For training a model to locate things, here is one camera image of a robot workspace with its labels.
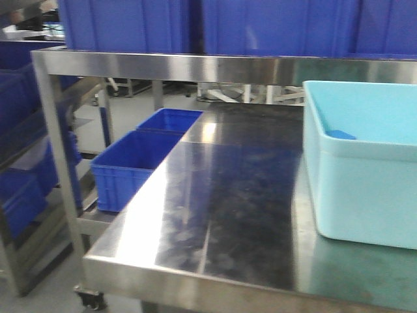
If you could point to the blue cube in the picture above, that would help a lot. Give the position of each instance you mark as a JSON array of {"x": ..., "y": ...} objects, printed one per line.
[{"x": 339, "y": 134}]

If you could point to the blue bin under shelf far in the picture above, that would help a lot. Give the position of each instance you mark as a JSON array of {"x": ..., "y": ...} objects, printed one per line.
[{"x": 170, "y": 120}]

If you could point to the large blue crate left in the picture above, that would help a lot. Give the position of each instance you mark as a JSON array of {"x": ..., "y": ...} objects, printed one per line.
[{"x": 127, "y": 26}]

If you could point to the blue bin under shelf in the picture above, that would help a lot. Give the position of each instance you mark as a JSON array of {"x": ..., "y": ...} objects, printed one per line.
[
  {"x": 122, "y": 168},
  {"x": 170, "y": 120}
]

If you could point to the blue bin under shelf near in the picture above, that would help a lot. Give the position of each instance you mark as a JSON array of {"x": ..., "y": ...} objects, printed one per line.
[{"x": 122, "y": 168}]

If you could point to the light blue plastic tub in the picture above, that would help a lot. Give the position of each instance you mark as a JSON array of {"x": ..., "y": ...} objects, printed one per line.
[{"x": 363, "y": 190}]

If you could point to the large blue crate right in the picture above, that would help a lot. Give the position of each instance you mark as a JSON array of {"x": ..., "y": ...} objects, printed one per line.
[{"x": 338, "y": 29}]

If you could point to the blue bin on left rack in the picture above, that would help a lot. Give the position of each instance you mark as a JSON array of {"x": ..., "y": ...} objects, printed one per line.
[{"x": 19, "y": 90}]

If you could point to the stainless steel upper shelf frame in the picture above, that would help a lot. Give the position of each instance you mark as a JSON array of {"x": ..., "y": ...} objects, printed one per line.
[{"x": 65, "y": 76}]

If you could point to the large blue crate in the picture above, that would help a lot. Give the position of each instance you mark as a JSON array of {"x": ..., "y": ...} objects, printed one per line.
[
  {"x": 338, "y": 29},
  {"x": 127, "y": 26}
]

